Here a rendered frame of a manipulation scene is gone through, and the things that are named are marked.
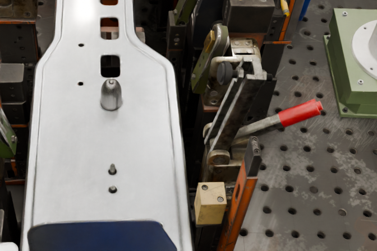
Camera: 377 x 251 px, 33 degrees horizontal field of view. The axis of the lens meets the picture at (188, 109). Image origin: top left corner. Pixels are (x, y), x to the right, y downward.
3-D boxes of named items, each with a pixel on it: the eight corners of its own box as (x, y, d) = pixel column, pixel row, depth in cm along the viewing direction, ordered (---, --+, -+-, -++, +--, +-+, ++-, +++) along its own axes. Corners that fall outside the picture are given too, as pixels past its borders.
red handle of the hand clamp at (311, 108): (206, 129, 87) (315, 88, 82) (212, 137, 89) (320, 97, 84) (209, 154, 84) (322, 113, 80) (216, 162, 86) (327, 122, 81)
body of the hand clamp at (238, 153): (183, 246, 116) (206, 131, 89) (220, 245, 117) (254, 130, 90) (185, 277, 112) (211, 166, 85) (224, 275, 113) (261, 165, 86)
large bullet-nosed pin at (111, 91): (100, 101, 99) (100, 72, 94) (120, 101, 99) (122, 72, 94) (100, 116, 97) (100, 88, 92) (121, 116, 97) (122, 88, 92)
